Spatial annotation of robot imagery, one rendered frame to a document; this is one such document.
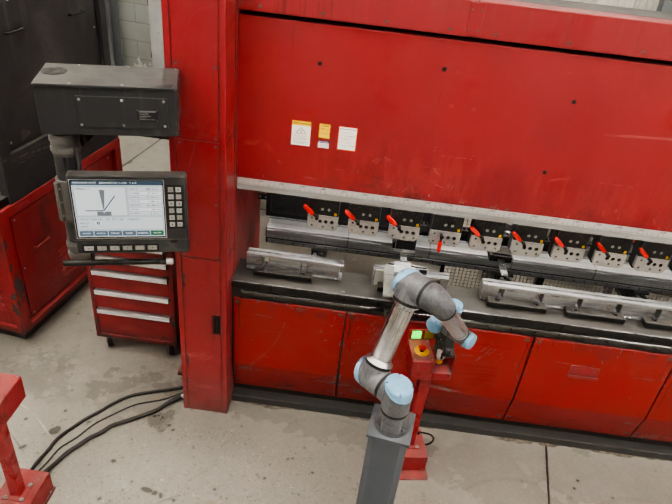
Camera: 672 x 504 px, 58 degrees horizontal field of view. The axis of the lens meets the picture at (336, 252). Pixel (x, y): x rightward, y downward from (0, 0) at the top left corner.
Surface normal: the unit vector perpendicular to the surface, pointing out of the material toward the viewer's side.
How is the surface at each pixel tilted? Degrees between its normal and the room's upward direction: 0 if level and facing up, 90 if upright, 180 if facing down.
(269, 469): 0
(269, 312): 90
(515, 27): 90
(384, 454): 90
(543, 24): 90
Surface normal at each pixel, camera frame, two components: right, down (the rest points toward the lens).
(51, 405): 0.10, -0.84
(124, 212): 0.18, 0.55
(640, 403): -0.09, 0.53
